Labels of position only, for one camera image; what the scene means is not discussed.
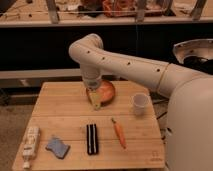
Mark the orange carrot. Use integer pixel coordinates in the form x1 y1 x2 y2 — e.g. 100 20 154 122
112 118 126 148

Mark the wooden table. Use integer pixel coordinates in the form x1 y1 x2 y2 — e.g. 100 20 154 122
11 80 170 171

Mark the white robot base shell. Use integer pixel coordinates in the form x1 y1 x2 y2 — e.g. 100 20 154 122
173 38 213 64

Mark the blue sponge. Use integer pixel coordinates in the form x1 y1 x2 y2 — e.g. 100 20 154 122
45 137 70 159

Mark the orange bowl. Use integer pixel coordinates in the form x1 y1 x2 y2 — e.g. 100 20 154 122
86 80 115 105

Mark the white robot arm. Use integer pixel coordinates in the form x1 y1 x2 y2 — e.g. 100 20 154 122
69 34 213 171

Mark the clear plastic cup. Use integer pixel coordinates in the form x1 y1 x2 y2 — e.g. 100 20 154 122
132 93 150 116

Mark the black striped eraser block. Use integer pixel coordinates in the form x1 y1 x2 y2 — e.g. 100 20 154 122
86 124 99 155

